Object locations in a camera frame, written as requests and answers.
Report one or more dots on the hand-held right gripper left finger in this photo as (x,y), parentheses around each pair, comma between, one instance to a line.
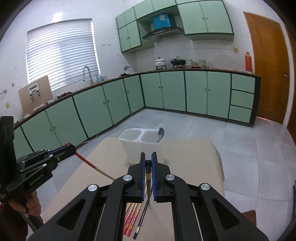
(143,176)

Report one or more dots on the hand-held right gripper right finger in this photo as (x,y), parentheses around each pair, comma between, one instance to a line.
(154,176)

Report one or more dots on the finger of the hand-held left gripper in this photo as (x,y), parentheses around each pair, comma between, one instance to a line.
(67,155)
(59,149)

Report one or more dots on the black chopstick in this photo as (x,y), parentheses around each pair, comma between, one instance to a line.
(148,177)
(141,217)

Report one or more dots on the red patterned wooden chopstick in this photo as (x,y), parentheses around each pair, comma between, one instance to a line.
(126,222)
(134,220)
(131,224)
(87,161)

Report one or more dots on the white two-compartment utensil holder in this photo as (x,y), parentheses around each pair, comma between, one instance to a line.
(138,150)

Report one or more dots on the person's left forearm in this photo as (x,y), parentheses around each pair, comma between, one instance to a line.
(11,224)

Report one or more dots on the person's left hand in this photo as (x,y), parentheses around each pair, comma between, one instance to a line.
(33,205)

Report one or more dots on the beige tablecloth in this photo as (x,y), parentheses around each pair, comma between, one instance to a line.
(189,162)

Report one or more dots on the metal spoon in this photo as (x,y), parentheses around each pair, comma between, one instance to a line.
(161,132)

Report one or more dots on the cardboard box with scale print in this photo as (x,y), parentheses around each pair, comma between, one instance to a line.
(34,95)

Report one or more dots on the metal kitchen faucet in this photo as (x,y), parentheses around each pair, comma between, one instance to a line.
(91,77)

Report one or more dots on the group of small bottles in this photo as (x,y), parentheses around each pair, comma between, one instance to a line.
(101,78)

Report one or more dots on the green base cabinets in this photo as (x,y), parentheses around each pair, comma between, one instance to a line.
(173,92)

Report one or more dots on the white window blind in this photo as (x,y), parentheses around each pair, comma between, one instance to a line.
(60,53)

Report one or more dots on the metal kettle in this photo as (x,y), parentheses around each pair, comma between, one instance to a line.
(126,68)

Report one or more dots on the green cabinet drawer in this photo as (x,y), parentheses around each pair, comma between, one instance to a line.
(240,114)
(241,99)
(242,83)

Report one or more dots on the gas stove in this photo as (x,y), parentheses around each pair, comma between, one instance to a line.
(160,67)

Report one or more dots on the white lidded pot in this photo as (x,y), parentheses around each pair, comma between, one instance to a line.
(160,62)

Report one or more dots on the black wok with lid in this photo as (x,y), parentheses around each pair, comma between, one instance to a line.
(178,62)

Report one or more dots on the patterned ceramic pot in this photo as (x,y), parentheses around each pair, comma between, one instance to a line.
(202,63)

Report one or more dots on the black range hood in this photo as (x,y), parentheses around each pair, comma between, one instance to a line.
(161,33)

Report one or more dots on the orange thermos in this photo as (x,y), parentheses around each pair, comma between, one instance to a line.
(248,61)

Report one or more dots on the wooden door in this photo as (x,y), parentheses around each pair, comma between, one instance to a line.
(266,69)
(291,104)

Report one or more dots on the blue box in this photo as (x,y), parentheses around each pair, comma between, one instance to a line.
(161,21)

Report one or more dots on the green wall cabinets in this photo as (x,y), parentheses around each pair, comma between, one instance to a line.
(208,18)

